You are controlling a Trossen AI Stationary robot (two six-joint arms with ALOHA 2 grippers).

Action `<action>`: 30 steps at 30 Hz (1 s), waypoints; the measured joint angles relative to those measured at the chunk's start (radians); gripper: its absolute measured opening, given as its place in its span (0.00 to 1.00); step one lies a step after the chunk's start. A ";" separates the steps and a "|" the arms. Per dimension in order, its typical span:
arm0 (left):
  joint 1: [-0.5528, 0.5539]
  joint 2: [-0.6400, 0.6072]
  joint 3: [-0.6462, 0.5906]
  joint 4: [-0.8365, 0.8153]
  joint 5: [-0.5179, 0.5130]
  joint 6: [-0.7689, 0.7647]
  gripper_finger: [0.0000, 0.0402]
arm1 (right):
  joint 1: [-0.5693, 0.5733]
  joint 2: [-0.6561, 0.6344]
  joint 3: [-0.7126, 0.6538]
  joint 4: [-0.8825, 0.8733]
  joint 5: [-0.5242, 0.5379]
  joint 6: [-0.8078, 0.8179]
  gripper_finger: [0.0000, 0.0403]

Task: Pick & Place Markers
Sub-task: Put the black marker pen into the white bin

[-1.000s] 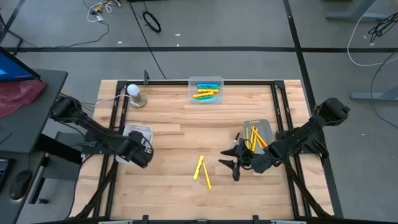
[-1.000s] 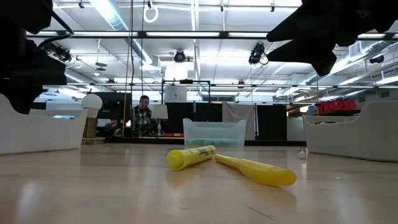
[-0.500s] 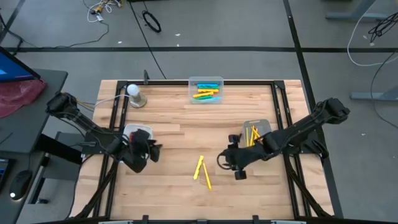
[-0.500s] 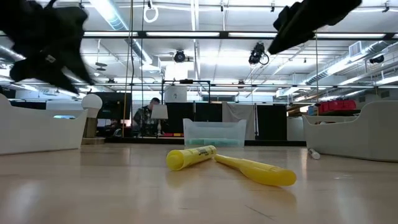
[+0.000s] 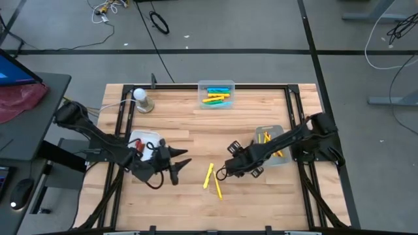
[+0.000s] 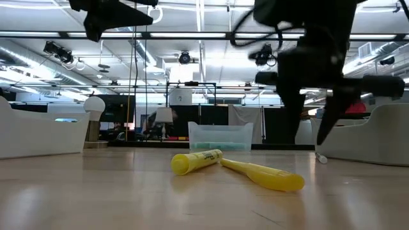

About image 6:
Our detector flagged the hanging black cable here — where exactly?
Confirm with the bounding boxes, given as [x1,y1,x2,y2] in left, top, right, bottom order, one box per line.
[144,5,150,141]

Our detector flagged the white cable ring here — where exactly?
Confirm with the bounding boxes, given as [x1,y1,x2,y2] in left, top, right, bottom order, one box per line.
[147,5,164,24]

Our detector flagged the large black wall screen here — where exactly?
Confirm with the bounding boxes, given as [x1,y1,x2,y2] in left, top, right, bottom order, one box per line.
[95,94,137,124]

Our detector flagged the hanging yellow cable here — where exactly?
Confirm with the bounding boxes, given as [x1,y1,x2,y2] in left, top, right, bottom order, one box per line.
[125,25,139,142]

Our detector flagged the white plastic bin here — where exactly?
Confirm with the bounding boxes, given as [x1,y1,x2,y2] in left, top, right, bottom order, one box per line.
[0,95,91,160]

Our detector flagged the grey curtain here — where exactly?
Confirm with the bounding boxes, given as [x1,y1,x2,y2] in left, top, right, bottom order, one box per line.
[228,105,264,144]

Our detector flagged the yellow chunky highlighter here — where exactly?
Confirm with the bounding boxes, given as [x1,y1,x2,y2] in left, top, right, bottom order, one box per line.
[169,149,224,176]

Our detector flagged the grey plastic bin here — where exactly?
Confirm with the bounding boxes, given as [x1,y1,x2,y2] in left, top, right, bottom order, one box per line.
[310,102,409,167]

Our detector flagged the white shade table lamp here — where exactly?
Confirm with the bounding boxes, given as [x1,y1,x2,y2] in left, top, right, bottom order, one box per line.
[155,107,174,141]

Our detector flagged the yellow slim highlighter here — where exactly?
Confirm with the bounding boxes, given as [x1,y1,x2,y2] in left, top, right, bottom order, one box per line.
[219,158,305,192]

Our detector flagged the white numbered box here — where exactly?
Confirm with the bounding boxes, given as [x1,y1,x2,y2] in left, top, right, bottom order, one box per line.
[169,88,194,107]

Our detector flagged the red storage bins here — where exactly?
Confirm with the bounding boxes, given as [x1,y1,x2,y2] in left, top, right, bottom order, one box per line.
[344,101,367,115]

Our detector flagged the black partition panel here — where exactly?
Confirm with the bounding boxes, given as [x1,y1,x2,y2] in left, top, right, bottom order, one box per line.
[169,105,229,141]
[263,107,296,144]

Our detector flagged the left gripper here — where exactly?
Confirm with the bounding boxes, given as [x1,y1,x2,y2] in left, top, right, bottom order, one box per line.
[68,0,159,42]

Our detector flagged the white bulb brass lamp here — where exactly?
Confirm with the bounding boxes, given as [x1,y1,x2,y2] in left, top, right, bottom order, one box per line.
[83,95,109,150]

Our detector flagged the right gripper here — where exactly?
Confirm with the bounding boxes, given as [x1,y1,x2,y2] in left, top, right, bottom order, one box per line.
[255,44,406,146]

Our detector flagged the black aluminium table frame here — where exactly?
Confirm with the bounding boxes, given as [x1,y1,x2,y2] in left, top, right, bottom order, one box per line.
[107,140,316,151]

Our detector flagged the clear plastic bin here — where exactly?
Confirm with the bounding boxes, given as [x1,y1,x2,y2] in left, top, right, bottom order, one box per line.
[187,121,254,151]

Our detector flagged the white air vent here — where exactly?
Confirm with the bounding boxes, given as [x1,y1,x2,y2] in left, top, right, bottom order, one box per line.
[357,42,374,60]

